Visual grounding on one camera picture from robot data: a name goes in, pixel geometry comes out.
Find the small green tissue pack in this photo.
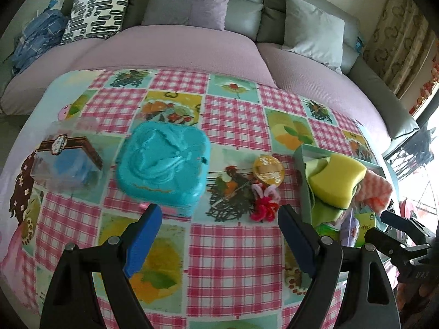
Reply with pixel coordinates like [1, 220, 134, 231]
[353, 212, 378, 249]

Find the pink and red hair tie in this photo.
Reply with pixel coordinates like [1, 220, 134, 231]
[250, 182, 280, 222]

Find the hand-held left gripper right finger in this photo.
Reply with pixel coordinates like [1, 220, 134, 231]
[278, 205, 402, 329]

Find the yellow and green sponge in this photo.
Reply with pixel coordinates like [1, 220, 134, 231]
[309, 154, 367, 209]

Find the dark clothes drying rack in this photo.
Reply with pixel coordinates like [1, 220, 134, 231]
[387, 130, 437, 183]

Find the beige patterned curtain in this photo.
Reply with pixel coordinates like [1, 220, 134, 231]
[362, 0, 439, 97]

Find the pink wavy striped cloth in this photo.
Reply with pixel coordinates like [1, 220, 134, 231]
[355, 171, 394, 213]

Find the yellow round tin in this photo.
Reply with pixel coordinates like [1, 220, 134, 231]
[252, 155, 286, 187]

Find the grey and purple sofa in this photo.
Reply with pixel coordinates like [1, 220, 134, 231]
[0, 0, 421, 151]

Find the blue plaid garment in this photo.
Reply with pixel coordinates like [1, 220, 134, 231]
[10, 0, 69, 76]

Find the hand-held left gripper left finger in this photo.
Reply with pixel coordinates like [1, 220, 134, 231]
[39, 204, 162, 329]

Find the purple cushion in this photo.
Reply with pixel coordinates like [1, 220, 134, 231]
[141, 0, 242, 31]

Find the grey cushion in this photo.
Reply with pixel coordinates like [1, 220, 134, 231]
[281, 0, 345, 74]

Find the pink checkered fruit tablecloth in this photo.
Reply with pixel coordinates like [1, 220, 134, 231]
[0, 69, 402, 329]

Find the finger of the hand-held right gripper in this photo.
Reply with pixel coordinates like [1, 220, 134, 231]
[381, 211, 433, 245]
[364, 228, 429, 266]

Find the black and white patterned cushion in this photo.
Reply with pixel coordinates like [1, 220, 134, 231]
[61, 0, 137, 44]

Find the teal-rimmed white cardboard tray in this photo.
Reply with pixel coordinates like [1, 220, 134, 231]
[294, 144, 398, 249]

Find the clear plastic box brown band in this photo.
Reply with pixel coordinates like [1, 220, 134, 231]
[30, 120, 103, 192]

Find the yellow-green cloth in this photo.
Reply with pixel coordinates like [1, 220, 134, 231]
[303, 158, 347, 228]

